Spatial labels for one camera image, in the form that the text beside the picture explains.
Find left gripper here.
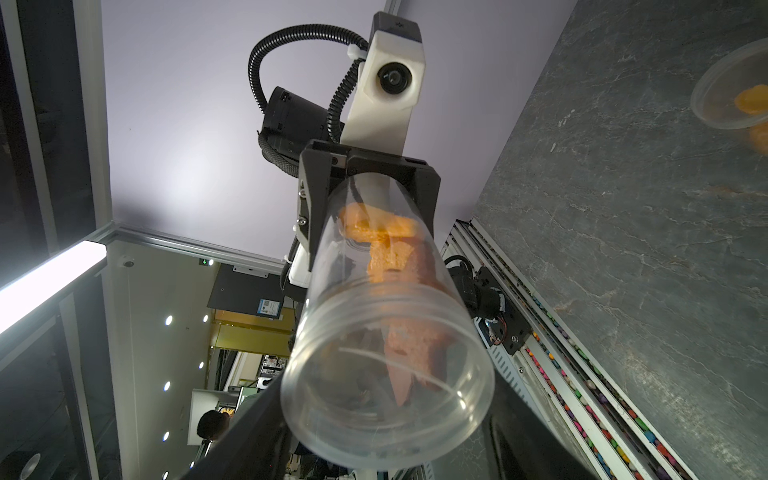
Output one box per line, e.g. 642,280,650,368
293,140,441,288

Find orange cookies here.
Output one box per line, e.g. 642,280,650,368
339,202,454,406

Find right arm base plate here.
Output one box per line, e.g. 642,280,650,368
444,255,532,355

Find person in grey shirt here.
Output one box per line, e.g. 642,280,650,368
195,410,232,461

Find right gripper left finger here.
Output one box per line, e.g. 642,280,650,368
184,376,292,480

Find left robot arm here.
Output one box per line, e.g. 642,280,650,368
248,12,441,299

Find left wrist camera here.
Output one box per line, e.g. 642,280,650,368
339,12,426,155

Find clear cookie jar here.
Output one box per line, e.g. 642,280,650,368
281,173,495,471
690,39,767,156

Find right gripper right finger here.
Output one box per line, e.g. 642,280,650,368
428,374,596,480

